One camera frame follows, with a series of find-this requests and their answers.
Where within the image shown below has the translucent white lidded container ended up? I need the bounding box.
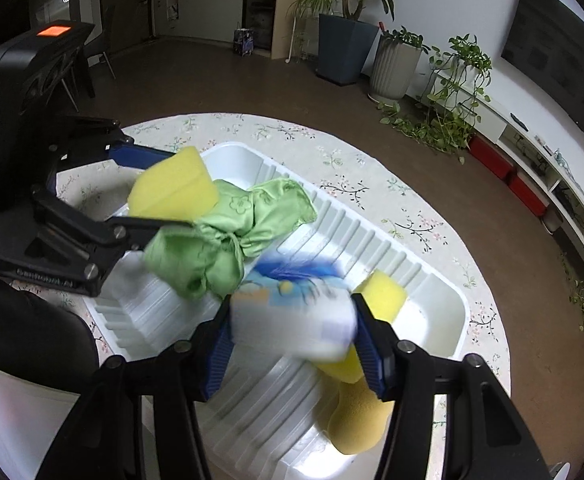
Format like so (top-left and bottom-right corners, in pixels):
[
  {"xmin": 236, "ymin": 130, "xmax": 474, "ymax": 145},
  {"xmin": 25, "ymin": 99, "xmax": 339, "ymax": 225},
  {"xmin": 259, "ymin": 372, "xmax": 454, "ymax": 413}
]
[{"xmin": 0, "ymin": 362, "xmax": 80, "ymax": 480}]

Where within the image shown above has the blue printed bag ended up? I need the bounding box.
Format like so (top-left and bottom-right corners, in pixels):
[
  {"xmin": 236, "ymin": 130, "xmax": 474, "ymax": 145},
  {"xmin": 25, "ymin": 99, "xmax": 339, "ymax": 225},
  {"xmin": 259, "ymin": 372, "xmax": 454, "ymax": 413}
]
[{"xmin": 233, "ymin": 28, "xmax": 255, "ymax": 56}]

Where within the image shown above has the dark chair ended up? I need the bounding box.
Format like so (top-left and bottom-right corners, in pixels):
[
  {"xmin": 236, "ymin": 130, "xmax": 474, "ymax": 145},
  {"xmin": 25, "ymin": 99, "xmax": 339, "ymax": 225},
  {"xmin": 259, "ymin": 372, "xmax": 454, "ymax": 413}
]
[{"xmin": 79, "ymin": 5, "xmax": 118, "ymax": 81}]

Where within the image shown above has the red storage box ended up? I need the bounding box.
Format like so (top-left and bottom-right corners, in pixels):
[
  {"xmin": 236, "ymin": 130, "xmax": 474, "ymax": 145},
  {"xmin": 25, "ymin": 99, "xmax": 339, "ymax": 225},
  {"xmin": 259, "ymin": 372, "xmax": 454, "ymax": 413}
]
[
  {"xmin": 468, "ymin": 135, "xmax": 515, "ymax": 181},
  {"xmin": 508, "ymin": 170, "xmax": 549, "ymax": 217}
]

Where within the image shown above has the small green potted plant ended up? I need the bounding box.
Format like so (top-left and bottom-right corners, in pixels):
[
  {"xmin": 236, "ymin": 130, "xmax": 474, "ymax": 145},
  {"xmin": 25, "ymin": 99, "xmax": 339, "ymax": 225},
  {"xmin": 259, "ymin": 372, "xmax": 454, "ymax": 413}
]
[{"xmin": 382, "ymin": 25, "xmax": 430, "ymax": 51}]

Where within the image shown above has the green flower-print cloth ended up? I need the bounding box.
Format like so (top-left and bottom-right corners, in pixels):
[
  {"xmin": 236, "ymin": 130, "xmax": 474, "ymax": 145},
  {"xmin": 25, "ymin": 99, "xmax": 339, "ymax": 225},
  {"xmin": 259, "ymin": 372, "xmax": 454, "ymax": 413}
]
[{"xmin": 143, "ymin": 177, "xmax": 319, "ymax": 301}]

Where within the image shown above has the white television cabinet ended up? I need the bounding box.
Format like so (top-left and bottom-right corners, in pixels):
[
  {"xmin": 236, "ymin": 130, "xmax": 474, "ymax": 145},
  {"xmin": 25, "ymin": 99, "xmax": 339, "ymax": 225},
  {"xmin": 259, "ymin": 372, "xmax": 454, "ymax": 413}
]
[{"xmin": 429, "ymin": 67, "xmax": 584, "ymax": 276}]

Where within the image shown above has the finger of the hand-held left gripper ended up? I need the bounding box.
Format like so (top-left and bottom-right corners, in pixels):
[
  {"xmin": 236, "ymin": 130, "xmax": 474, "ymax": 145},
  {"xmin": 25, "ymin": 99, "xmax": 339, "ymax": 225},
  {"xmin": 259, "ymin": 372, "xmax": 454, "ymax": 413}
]
[
  {"xmin": 0, "ymin": 185, "xmax": 194, "ymax": 296},
  {"xmin": 44, "ymin": 115, "xmax": 175, "ymax": 183}
]

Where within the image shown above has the thin-leaved spider plant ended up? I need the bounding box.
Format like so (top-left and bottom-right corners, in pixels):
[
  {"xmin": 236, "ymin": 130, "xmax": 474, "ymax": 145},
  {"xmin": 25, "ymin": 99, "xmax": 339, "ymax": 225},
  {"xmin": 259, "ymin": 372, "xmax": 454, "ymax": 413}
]
[{"xmin": 287, "ymin": 0, "xmax": 343, "ymax": 21}]

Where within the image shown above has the wall-mounted black television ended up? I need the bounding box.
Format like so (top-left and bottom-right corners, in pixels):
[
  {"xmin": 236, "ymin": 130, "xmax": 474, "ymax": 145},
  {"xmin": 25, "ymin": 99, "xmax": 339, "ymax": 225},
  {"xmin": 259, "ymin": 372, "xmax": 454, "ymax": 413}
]
[{"xmin": 499, "ymin": 0, "xmax": 584, "ymax": 126}]

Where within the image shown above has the white wall cabinet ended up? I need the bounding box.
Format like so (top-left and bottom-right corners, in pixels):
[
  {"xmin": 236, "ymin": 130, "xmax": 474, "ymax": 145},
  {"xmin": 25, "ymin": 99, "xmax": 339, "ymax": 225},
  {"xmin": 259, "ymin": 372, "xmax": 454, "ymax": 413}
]
[{"xmin": 152, "ymin": 0, "xmax": 248, "ymax": 43}]

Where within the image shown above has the white ribbed plastic tray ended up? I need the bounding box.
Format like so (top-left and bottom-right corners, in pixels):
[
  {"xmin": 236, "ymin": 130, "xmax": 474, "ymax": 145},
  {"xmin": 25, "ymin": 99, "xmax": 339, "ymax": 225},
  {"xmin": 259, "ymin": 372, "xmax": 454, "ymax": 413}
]
[{"xmin": 54, "ymin": 142, "xmax": 470, "ymax": 478}]

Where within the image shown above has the floral white tablecloth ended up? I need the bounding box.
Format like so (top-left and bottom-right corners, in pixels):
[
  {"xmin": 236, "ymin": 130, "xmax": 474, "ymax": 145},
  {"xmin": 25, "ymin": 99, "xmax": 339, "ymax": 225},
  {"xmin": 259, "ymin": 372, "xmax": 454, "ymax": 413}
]
[{"xmin": 9, "ymin": 111, "xmax": 513, "ymax": 480}]

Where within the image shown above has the trailing vine plant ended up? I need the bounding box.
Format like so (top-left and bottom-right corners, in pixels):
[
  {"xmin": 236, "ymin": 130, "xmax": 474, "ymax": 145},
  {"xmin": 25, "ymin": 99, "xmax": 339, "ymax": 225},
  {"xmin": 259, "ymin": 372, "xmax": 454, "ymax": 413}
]
[{"xmin": 377, "ymin": 35, "xmax": 493, "ymax": 163}]

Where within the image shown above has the white stick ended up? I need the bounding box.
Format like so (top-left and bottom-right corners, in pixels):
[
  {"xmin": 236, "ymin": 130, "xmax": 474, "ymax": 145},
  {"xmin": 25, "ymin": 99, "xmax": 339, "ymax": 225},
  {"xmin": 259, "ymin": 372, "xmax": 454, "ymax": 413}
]
[{"xmin": 286, "ymin": 15, "xmax": 298, "ymax": 63}]

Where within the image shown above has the large yellow sponge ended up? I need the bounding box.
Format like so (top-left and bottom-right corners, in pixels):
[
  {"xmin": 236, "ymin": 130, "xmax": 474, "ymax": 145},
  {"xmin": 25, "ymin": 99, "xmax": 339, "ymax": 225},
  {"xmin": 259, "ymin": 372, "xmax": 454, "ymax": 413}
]
[{"xmin": 127, "ymin": 146, "xmax": 219, "ymax": 223}]

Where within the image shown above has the dark glass display cabinet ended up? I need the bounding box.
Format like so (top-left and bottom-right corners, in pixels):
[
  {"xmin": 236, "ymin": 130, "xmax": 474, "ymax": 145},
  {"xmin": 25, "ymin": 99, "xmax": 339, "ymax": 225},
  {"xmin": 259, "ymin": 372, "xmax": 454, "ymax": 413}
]
[{"xmin": 244, "ymin": 0, "xmax": 283, "ymax": 53}]

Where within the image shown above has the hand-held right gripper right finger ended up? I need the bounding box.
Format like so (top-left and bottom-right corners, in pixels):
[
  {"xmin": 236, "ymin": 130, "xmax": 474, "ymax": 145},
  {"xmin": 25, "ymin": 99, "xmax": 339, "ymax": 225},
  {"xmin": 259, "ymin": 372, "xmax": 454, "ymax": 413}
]
[{"xmin": 350, "ymin": 292, "xmax": 540, "ymax": 480}]

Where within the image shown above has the yellow peanut-shaped sponge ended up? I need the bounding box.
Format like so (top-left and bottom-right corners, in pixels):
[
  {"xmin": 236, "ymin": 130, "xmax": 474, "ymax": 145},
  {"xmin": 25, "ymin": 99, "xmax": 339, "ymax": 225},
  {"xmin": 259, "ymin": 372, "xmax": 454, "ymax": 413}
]
[{"xmin": 328, "ymin": 380, "xmax": 395, "ymax": 456}]

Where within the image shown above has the blue and white packaged sponge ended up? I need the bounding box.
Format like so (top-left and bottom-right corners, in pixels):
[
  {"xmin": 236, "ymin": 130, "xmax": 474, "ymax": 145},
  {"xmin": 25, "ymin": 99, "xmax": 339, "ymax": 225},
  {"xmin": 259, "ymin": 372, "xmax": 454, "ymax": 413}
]
[{"xmin": 229, "ymin": 252, "xmax": 358, "ymax": 363}]

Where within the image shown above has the dark blue square planter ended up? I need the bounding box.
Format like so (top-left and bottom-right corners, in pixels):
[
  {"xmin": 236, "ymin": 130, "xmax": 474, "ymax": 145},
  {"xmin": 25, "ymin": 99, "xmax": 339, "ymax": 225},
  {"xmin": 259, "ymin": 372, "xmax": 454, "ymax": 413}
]
[{"xmin": 317, "ymin": 14, "xmax": 380, "ymax": 86}]

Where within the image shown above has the yellow square sponge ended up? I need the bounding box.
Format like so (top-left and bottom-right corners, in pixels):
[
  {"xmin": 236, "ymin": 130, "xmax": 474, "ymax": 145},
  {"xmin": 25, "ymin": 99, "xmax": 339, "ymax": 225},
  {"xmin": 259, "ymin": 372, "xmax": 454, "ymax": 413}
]
[{"xmin": 317, "ymin": 269, "xmax": 409, "ymax": 385}]

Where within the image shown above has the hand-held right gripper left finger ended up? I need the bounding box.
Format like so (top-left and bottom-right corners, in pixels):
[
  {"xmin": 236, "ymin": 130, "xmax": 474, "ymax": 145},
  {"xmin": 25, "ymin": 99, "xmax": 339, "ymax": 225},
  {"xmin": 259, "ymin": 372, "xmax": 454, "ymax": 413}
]
[{"xmin": 54, "ymin": 317, "xmax": 235, "ymax": 480}]

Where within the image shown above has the white ribbed planter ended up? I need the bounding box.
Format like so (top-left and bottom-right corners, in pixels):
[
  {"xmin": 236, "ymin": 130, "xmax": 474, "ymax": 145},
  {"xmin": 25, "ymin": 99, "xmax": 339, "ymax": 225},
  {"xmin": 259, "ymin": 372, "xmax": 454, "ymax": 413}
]
[{"xmin": 370, "ymin": 35, "xmax": 423, "ymax": 101}]

